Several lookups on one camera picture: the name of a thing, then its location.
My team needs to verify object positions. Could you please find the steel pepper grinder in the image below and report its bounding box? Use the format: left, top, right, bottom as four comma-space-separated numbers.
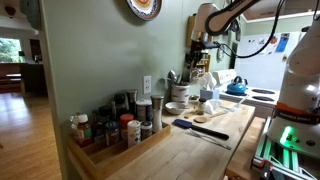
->
151, 95, 164, 133

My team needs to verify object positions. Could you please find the blue tissue box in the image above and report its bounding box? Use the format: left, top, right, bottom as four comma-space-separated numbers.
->
200, 89, 220, 100

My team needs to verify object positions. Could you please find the white wall outlet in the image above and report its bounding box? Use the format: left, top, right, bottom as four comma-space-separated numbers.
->
143, 76, 151, 94

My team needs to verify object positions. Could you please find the wooden spice rack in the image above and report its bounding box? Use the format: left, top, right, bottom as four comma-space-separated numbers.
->
196, 56, 211, 74
186, 16, 196, 47

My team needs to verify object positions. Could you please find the blue tea kettle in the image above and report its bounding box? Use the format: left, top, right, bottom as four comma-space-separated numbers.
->
227, 76, 248, 95

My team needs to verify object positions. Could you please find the red lid spice jar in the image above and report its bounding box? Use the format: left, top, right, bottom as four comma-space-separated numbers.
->
119, 114, 134, 140

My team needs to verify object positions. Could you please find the silver ladle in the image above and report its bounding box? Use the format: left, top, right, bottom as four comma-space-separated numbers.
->
168, 70, 177, 84

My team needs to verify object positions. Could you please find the wooden condiment tray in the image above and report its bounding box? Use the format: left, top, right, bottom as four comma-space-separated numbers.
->
67, 123, 171, 180

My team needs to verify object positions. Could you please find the glass spice shaker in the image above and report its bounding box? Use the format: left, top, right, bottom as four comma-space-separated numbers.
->
197, 98, 206, 115

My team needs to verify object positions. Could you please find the wooden spoon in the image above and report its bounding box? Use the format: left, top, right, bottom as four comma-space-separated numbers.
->
193, 111, 228, 123

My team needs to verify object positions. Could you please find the decorative wall plate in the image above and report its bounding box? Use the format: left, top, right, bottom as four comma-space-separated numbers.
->
126, 0, 162, 21

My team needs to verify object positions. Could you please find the lower wooden spice rack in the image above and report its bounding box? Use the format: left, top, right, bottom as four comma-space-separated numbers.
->
196, 56, 211, 74

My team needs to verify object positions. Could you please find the small metal dish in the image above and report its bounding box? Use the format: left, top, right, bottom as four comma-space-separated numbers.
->
189, 95, 199, 101

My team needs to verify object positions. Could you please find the white utensil bucket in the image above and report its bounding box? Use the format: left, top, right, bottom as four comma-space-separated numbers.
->
171, 85, 189, 106

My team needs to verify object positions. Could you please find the small white bowl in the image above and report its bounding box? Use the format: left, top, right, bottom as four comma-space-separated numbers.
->
165, 102, 185, 115

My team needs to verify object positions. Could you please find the white stove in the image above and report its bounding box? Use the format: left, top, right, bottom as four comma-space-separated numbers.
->
212, 69, 279, 118

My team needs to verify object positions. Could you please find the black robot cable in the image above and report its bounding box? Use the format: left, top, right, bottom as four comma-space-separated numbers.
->
218, 0, 288, 60

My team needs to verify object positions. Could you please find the white salt container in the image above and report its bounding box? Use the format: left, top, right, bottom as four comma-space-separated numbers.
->
127, 120, 141, 148

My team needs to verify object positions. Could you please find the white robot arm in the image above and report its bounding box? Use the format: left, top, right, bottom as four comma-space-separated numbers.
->
187, 0, 320, 158

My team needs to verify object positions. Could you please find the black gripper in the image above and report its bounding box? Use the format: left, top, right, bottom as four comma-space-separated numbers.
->
190, 41, 219, 54

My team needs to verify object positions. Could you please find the upper wooden spice rack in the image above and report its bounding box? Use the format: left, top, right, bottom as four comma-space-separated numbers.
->
186, 16, 196, 47

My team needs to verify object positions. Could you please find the silver spatula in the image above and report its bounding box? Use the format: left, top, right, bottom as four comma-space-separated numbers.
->
181, 65, 190, 85

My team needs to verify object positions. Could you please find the blue silicone spatula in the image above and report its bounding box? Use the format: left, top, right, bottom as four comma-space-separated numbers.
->
173, 119, 229, 140

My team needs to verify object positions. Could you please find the white refrigerator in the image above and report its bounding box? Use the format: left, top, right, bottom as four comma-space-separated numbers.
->
234, 32, 301, 90

